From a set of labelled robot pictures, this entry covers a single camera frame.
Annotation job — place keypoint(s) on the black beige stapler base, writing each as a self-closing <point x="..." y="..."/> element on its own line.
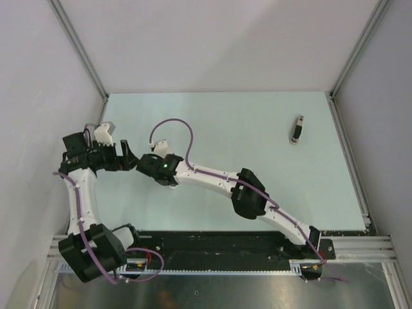
<point x="297" y="131"/>

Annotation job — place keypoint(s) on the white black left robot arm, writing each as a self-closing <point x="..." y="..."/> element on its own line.
<point x="91" y="249"/>

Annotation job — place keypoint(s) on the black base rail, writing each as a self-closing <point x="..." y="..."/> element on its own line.
<point x="220" y="251"/>

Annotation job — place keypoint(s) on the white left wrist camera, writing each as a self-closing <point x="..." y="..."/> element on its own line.
<point x="103" y="133"/>

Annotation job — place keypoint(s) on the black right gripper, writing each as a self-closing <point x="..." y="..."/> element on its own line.
<point x="163" y="158"/>

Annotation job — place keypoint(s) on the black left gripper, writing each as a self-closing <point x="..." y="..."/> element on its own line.
<point x="129" y="160"/>

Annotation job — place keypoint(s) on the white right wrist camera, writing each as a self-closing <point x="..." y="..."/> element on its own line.
<point x="160" y="148"/>

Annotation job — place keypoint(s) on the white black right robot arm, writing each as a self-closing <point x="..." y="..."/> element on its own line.
<point x="247" y="194"/>

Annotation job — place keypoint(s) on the aluminium frame rail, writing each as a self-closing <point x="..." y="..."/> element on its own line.
<point x="363" y="249"/>

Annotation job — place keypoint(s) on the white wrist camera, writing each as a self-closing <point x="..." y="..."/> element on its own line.
<point x="103" y="133"/>
<point x="160" y="148"/>

